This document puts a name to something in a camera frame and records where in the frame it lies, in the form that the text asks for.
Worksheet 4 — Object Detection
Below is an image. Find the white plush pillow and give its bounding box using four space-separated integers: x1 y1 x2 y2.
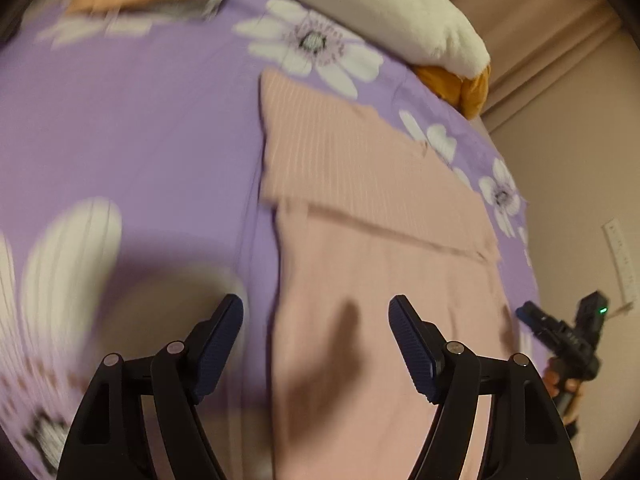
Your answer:
250 0 491 78

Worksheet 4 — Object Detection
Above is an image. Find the orange cloth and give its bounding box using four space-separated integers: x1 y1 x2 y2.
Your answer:
415 62 493 121

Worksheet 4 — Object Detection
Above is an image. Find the purple floral bedsheet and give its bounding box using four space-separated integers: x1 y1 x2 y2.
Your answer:
0 0 542 480

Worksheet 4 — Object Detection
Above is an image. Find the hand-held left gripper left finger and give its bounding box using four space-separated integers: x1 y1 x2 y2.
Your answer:
57 294 245 480

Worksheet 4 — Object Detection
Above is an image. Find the beige curtain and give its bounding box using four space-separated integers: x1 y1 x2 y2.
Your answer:
430 0 640 136

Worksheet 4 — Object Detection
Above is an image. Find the person's right hand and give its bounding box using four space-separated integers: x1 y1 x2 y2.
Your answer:
545 367 585 424

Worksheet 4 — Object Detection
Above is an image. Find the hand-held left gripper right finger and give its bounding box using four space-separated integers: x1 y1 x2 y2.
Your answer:
388 295 583 480

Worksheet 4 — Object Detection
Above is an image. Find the white power strip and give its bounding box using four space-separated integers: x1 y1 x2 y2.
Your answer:
602 219 638 306

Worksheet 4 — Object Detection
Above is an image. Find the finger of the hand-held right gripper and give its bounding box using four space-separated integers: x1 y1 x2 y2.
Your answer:
516 301 566 346

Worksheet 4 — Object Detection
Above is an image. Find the pink striped shirt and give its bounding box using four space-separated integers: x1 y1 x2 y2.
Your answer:
259 69 521 480

